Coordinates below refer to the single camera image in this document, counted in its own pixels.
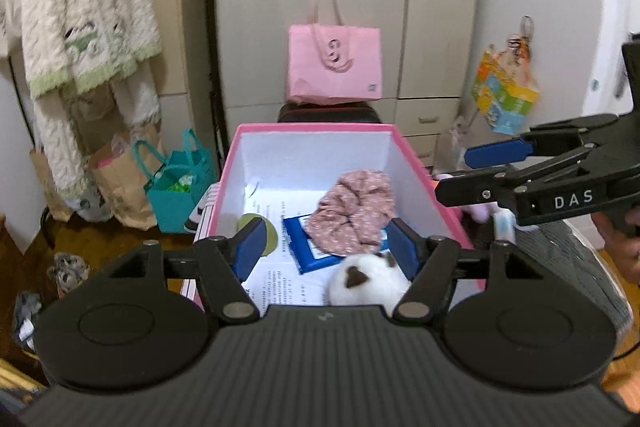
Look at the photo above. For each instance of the black suitcase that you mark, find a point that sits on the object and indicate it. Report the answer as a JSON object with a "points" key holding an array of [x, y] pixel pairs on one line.
{"points": [[355, 112]]}

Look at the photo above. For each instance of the pink cardboard box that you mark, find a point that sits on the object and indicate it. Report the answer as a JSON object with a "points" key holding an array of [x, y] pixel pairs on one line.
{"points": [[297, 157]]}

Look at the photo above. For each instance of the blue tissue pack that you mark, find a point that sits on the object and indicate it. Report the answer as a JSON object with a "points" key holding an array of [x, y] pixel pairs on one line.
{"points": [[308, 256]]}

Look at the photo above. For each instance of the black mesh table mat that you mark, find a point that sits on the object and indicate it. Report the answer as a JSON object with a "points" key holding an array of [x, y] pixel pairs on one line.
{"points": [[563, 250]]}

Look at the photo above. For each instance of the white plush cat toy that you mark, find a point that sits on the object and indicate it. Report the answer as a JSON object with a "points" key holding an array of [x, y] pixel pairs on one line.
{"points": [[367, 280]]}

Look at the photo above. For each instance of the cream knitted pyjama top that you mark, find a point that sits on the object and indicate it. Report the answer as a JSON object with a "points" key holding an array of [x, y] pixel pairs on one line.
{"points": [[85, 43]]}

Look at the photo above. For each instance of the beige wardrobe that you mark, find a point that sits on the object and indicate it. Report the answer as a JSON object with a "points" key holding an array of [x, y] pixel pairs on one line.
{"points": [[350, 16]]}

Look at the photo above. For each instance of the colourful paper gift bag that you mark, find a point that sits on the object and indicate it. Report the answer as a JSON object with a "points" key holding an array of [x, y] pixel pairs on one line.
{"points": [[505, 89]]}

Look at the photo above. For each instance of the person's hand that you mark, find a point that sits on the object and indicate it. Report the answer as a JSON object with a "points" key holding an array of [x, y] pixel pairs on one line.
{"points": [[623, 250]]}

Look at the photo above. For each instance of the green makeup sponge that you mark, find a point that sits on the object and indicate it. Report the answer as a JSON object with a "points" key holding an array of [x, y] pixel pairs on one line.
{"points": [[271, 232]]}

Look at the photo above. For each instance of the pink tote bag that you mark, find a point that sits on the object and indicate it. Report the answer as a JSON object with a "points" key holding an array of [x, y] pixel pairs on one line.
{"points": [[333, 64]]}

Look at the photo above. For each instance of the pink floral scrunchie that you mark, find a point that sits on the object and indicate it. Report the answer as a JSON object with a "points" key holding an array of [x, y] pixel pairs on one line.
{"points": [[350, 218]]}

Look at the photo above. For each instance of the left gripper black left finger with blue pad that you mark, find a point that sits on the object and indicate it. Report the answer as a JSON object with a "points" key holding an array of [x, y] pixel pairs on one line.
{"points": [[149, 315]]}

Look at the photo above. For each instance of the white tissue pack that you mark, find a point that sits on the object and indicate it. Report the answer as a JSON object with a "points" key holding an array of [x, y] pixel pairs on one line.
{"points": [[504, 226]]}

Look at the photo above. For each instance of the brown paper bag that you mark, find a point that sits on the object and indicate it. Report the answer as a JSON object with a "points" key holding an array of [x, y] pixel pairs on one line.
{"points": [[120, 180]]}

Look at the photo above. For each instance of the purple plush toy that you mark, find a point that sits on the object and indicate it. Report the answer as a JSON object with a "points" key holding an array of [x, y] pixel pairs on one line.
{"points": [[480, 213]]}

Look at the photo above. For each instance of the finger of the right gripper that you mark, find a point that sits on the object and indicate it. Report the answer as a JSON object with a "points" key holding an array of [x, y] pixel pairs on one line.
{"points": [[490, 191], [520, 146]]}

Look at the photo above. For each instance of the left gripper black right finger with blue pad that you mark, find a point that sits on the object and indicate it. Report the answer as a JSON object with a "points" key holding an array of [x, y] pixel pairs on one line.
{"points": [[500, 314]]}

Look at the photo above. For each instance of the black clothes rack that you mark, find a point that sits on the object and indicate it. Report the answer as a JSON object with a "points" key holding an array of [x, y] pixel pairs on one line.
{"points": [[21, 192]]}

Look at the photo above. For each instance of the teal shopping bag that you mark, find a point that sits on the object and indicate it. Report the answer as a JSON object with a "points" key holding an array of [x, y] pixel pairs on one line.
{"points": [[179, 183]]}

